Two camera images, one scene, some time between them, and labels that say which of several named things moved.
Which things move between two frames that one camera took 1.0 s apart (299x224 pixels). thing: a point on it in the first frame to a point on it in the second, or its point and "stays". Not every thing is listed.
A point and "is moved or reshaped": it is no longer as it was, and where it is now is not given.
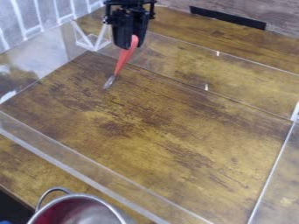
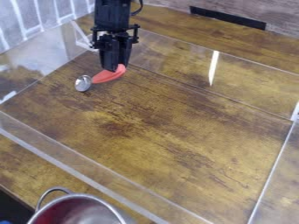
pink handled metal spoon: (123, 60) is moved or reshaped
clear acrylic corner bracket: (88, 41) stays
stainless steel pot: (78, 209) stays
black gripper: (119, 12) to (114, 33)
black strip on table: (230, 18) stays
